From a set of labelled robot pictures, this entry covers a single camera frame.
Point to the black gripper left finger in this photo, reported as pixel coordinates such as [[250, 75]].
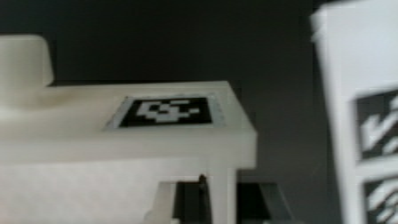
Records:
[[191, 205]]

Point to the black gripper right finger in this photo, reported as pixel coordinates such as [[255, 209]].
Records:
[[262, 208]]

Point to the white drawer tray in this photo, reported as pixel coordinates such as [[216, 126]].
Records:
[[104, 143]]

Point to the white drawer cabinet box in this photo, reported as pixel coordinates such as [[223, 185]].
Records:
[[356, 41]]

